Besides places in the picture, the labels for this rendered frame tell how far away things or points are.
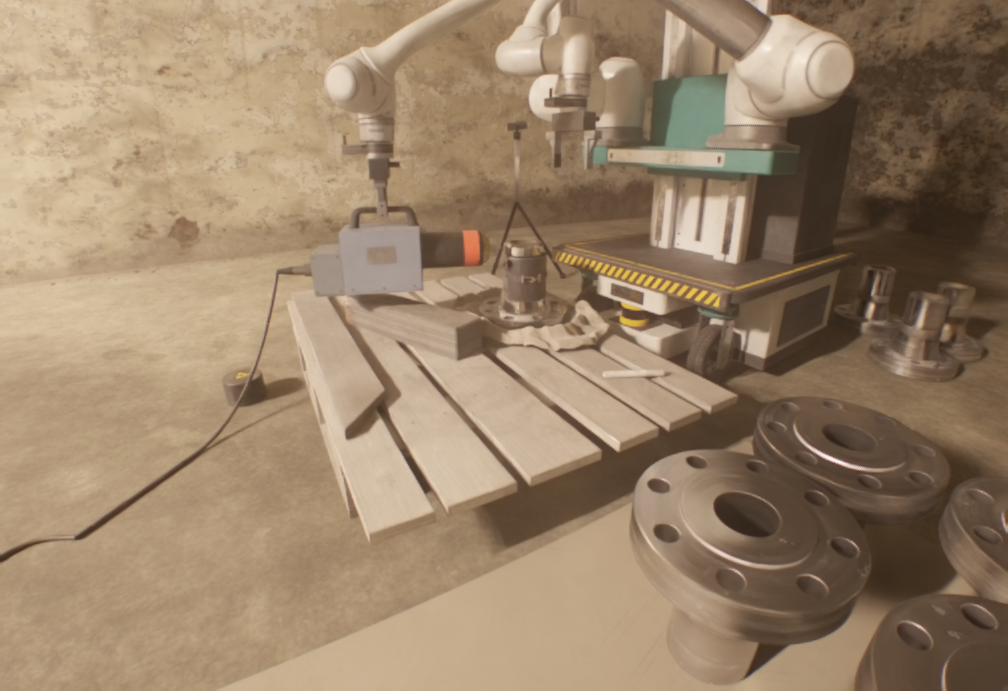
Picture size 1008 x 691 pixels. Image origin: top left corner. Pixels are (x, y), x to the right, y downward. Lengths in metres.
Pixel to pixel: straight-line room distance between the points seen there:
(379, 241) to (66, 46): 2.65
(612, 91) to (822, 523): 1.31
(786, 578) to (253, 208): 3.30
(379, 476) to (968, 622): 0.74
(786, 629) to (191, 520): 0.96
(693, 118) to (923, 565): 1.23
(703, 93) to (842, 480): 1.17
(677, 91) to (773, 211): 0.48
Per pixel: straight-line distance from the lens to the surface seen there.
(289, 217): 3.46
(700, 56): 1.73
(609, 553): 0.88
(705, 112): 1.59
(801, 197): 1.65
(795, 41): 1.15
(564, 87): 1.38
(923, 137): 5.78
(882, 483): 0.77
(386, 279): 1.27
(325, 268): 1.28
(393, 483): 0.80
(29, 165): 3.62
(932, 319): 1.89
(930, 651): 0.58
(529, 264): 1.30
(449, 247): 1.27
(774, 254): 1.69
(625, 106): 1.61
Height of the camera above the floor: 0.65
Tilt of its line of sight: 19 degrees down
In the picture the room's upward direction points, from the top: straight up
